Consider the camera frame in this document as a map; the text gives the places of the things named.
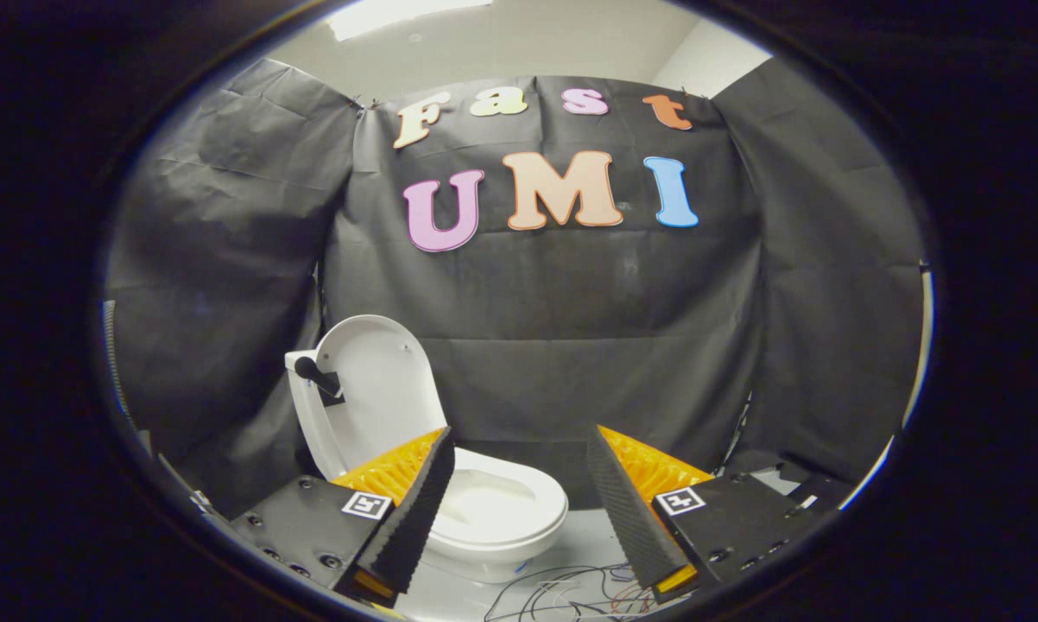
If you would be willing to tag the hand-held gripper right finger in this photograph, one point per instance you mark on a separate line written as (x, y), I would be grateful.
(627, 510)

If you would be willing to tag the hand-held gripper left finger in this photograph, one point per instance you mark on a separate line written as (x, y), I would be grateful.
(415, 518)

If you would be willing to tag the white toilet lid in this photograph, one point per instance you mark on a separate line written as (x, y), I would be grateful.
(381, 380)

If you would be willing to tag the white toilet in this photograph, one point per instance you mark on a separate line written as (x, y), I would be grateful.
(502, 518)

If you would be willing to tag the small black box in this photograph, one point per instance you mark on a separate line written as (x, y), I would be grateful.
(821, 492)

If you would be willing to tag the black backdrop cloth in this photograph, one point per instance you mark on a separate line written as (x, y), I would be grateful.
(571, 320)

